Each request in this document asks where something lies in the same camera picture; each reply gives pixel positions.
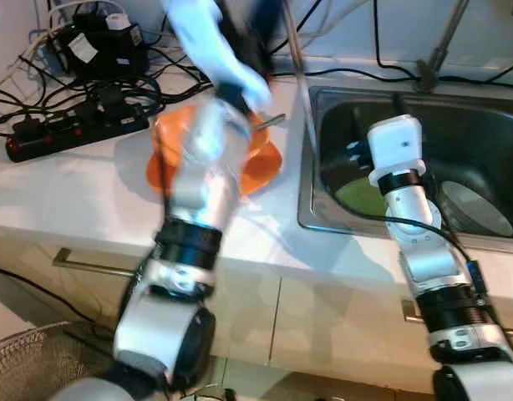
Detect metal spoon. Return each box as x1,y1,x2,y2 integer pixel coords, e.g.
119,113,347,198
255,112,288,132

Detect green plate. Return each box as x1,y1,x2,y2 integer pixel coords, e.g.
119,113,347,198
333,175,393,221

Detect thin translucent tube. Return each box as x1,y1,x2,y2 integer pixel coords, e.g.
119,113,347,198
280,0,319,168

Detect orange plastic plate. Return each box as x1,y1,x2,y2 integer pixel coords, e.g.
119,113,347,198
146,138,284,199

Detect steel sink faucet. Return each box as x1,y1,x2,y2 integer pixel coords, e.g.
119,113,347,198
414,0,472,94

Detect stainless steel bowl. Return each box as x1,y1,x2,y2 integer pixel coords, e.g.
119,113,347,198
439,179,513,239

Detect stainless steel sink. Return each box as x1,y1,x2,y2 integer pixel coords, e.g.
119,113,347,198
297,82,513,254

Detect orange plastic bowl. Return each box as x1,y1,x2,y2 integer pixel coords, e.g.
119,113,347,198
150,104,274,172

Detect black charger box white labels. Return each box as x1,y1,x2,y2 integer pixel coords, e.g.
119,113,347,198
49,10,150,82

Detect black power strip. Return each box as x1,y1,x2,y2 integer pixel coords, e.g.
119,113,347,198
4,107,152,165

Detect chrome floor fan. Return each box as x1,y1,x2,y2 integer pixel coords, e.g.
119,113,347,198
0,321,119,401

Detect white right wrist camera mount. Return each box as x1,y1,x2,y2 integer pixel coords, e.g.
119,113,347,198
366,115,430,188

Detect steel cabinet handle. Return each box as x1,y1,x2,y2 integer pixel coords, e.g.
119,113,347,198
400,298,429,325
51,247,139,278

